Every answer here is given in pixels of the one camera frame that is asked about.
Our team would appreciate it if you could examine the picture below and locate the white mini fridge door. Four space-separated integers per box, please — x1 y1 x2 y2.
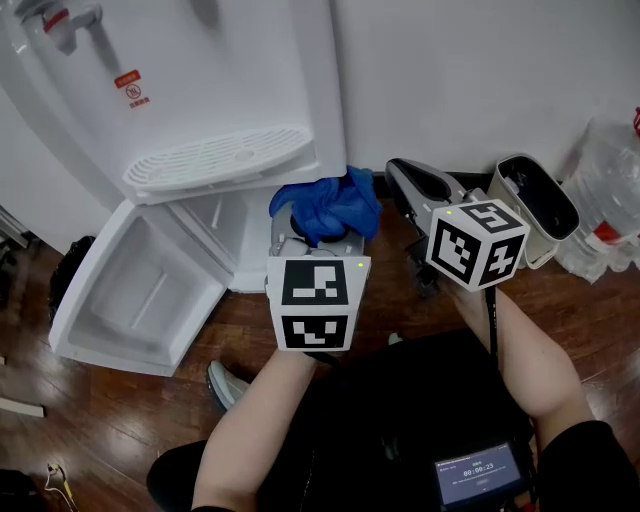
48 199 235 378

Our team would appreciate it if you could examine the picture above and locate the person's black clothing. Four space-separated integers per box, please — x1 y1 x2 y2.
146 327 640 512

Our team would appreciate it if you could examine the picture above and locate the black device with lit screen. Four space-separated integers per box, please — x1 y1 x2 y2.
432 440 525 507

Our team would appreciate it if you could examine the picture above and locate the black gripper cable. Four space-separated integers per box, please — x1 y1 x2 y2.
483 287 501 359

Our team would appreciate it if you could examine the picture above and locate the black garbage bag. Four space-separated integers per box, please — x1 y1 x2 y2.
47 234 97 326

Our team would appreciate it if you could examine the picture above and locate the blue cloth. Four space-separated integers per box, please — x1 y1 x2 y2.
268 165 384 246

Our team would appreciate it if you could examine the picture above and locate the person's left forearm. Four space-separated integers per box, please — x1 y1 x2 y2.
192 347 321 512

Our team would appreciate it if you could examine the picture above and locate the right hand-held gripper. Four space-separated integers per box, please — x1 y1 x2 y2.
384 157 531 297

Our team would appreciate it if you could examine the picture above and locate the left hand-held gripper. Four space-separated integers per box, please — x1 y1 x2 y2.
264 202 373 354

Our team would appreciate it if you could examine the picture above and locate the white handheld device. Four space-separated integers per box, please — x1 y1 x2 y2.
487 153 581 270

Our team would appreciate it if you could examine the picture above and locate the person's right forearm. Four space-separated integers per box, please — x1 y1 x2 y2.
452 284 596 441

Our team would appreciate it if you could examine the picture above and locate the white water dispenser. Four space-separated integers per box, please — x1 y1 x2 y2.
0 0 349 295

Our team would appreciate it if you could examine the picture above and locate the white slotted drip tray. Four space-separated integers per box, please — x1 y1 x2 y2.
122 125 314 194

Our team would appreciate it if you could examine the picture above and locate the yellow black striped cable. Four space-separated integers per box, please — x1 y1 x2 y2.
43 462 79 512

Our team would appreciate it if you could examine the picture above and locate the clear plastic water bottle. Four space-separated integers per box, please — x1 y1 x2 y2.
553 107 640 285

